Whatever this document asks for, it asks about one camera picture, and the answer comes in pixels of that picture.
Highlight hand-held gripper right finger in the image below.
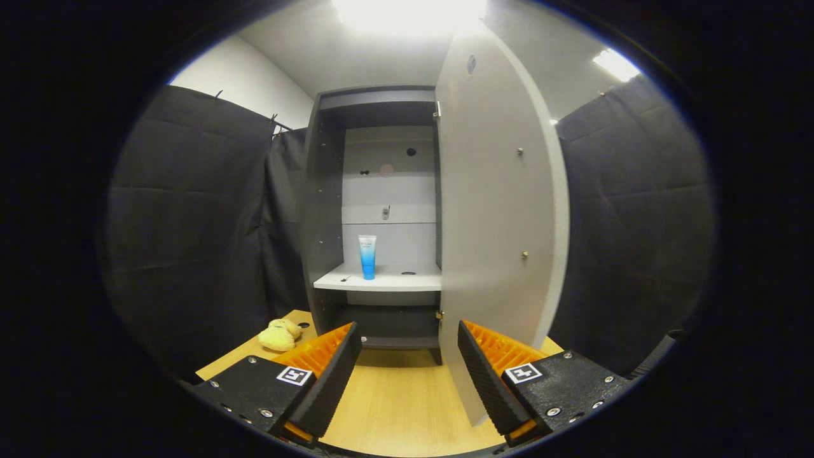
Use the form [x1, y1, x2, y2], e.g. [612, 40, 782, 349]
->
[457, 319, 632, 448]

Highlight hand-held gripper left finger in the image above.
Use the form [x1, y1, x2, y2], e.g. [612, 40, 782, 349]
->
[193, 321, 363, 450]

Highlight white and blue tube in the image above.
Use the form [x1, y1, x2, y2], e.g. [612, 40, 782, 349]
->
[358, 235, 377, 281]

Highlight beige cabinet door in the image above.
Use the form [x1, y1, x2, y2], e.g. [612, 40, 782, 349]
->
[435, 32, 570, 427]

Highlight yellow plush toy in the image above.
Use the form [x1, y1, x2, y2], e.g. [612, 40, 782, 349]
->
[258, 319, 302, 352]

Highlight light grey cabinet shelf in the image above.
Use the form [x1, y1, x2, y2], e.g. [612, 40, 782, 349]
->
[313, 262, 442, 293]

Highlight dark grey cabinet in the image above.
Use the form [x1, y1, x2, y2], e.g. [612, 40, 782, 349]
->
[299, 85, 446, 366]

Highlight black backdrop cloth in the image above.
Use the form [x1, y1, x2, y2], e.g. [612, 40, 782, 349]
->
[102, 75, 716, 382]

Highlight rectangular ceiling light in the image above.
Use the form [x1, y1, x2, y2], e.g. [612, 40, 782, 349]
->
[592, 48, 642, 83]

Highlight large ceiling light panel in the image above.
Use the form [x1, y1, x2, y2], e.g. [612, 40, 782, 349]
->
[331, 0, 487, 38]

